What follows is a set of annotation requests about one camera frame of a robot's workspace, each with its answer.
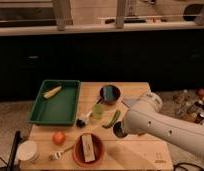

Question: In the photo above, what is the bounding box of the green plastic tray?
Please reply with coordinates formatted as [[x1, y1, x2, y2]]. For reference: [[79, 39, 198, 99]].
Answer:
[[28, 80, 80, 126]]

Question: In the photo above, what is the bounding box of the black stand pole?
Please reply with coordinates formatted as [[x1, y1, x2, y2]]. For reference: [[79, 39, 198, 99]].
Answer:
[[7, 131, 21, 171]]

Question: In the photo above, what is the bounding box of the orange terracotta bowl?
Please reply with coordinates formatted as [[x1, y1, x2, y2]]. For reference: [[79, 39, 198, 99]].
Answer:
[[72, 134, 105, 168]]

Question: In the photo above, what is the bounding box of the steel metal cup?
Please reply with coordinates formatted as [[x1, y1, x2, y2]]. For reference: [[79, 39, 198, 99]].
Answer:
[[113, 122, 127, 138]]

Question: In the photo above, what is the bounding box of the yellow corn cob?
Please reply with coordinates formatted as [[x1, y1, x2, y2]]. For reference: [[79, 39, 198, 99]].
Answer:
[[43, 86, 62, 99]]

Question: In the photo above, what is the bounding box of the grey triangular cloth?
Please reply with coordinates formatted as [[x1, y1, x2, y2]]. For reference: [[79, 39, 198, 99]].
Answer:
[[122, 98, 137, 108]]

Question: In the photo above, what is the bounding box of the black floor cable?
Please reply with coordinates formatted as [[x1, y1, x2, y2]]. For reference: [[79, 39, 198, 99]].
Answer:
[[172, 161, 204, 171]]

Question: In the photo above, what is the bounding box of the orange tomato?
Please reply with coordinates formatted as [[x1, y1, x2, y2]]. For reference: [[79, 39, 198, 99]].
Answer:
[[52, 132, 66, 145]]

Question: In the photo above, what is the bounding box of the wooden block in bowl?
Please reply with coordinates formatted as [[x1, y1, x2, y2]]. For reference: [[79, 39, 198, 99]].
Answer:
[[81, 134, 95, 163]]

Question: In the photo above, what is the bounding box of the translucent green plastic cup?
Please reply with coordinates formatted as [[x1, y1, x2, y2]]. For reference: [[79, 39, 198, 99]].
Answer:
[[92, 104, 104, 119]]

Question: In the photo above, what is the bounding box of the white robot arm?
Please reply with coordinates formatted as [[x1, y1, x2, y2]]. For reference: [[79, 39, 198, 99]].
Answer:
[[121, 92, 204, 159]]

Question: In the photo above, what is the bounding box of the black and white brush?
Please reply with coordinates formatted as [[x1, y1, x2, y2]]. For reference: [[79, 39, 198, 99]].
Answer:
[[76, 111, 92, 128]]

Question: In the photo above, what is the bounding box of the small black frying pan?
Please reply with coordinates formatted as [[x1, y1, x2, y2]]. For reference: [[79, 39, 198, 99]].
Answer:
[[97, 84, 121, 105]]

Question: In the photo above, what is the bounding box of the green chili pepper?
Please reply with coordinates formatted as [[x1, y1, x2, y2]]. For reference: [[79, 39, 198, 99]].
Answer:
[[102, 110, 121, 129]]

